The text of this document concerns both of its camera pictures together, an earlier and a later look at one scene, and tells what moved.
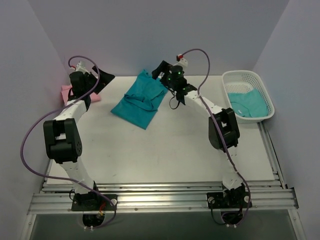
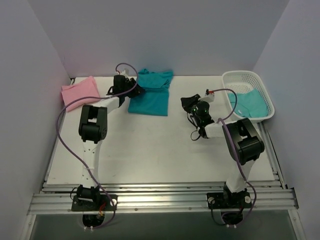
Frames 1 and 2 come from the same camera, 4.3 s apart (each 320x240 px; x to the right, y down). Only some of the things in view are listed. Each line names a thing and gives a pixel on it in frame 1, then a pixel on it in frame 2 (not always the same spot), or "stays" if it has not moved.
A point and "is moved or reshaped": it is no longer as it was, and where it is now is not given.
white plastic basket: (248, 96) stays
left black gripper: (94, 79) -> (133, 85)
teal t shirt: (140, 101) is moved or reshaped
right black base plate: (237, 198) stays
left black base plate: (94, 201) stays
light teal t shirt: (250, 104) stays
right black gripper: (163, 75) -> (191, 101)
